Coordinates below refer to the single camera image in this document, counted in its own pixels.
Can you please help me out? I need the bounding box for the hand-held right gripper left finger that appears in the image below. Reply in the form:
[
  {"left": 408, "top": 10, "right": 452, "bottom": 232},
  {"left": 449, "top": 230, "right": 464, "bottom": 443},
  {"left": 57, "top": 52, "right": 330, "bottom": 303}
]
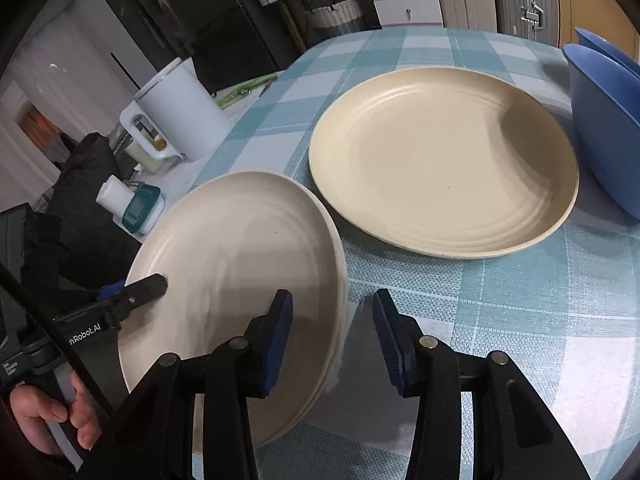
[{"left": 95, "top": 289, "right": 295, "bottom": 480}]

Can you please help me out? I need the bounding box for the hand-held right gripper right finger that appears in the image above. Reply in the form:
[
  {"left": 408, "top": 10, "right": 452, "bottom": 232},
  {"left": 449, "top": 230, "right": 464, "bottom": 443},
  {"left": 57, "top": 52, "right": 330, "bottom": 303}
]
[{"left": 371, "top": 288, "right": 591, "bottom": 480}]

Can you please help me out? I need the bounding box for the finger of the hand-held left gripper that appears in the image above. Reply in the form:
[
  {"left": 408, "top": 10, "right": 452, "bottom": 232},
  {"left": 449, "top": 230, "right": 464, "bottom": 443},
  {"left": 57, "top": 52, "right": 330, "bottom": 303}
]
[{"left": 96, "top": 273, "right": 168, "bottom": 322}]

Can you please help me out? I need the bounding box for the cream plate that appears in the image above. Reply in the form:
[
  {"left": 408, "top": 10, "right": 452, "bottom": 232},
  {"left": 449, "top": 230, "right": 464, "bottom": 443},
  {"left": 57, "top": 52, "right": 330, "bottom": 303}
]
[
  {"left": 260, "top": 175, "right": 351, "bottom": 448},
  {"left": 117, "top": 171, "right": 348, "bottom": 448},
  {"left": 308, "top": 66, "right": 581, "bottom": 261}
]

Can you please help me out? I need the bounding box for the blue bowl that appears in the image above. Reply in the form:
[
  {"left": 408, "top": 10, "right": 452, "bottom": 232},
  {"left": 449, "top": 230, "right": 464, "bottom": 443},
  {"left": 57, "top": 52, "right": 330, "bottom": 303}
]
[
  {"left": 562, "top": 43, "right": 640, "bottom": 217},
  {"left": 574, "top": 26, "right": 640, "bottom": 81}
]

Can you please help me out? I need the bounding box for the person's left hand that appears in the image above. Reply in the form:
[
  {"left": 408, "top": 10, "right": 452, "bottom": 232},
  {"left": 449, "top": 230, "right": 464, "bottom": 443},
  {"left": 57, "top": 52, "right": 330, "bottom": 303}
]
[{"left": 9, "top": 374, "right": 103, "bottom": 456}]

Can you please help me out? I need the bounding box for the teal lid food container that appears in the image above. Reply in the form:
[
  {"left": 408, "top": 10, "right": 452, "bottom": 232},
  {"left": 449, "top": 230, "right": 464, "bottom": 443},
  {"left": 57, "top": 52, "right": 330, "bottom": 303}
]
[{"left": 121, "top": 184, "right": 166, "bottom": 235}]

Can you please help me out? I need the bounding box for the black bag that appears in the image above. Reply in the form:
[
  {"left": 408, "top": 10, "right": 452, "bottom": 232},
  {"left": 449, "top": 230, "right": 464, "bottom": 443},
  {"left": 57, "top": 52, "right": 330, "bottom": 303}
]
[{"left": 44, "top": 132, "right": 151, "bottom": 293}]

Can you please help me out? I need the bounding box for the white cylinder container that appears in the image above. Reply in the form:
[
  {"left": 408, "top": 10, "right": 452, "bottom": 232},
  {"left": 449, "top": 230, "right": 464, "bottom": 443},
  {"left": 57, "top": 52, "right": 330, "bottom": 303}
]
[{"left": 96, "top": 176, "right": 137, "bottom": 218}]

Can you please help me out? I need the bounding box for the teal checked tablecloth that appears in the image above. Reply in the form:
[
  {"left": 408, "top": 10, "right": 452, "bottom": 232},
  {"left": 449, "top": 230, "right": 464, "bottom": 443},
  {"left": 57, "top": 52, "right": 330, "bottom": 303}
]
[{"left": 187, "top": 26, "right": 640, "bottom": 480}]

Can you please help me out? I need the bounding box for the white electric kettle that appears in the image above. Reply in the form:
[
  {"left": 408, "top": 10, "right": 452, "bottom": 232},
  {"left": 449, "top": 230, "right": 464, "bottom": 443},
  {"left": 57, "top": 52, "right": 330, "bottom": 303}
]
[{"left": 119, "top": 56, "right": 232, "bottom": 162}]

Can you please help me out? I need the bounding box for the green knife sheath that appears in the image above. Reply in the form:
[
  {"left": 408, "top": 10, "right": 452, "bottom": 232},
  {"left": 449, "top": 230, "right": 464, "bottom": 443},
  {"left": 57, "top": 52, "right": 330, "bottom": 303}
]
[{"left": 216, "top": 72, "right": 278, "bottom": 109}]

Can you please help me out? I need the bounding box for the black cabinet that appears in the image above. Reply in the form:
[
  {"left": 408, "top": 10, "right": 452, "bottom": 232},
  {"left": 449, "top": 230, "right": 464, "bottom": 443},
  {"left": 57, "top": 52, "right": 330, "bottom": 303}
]
[{"left": 90, "top": 0, "right": 301, "bottom": 93}]

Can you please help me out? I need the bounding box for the woven basket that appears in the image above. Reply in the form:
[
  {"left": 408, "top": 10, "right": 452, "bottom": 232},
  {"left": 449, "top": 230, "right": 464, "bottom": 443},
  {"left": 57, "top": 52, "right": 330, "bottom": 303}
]
[{"left": 305, "top": 0, "right": 364, "bottom": 38}]

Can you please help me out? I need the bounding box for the black cable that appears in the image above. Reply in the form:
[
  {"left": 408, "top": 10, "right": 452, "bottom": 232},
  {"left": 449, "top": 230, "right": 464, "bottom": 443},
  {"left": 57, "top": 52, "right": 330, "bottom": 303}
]
[{"left": 0, "top": 262, "right": 113, "bottom": 413}]

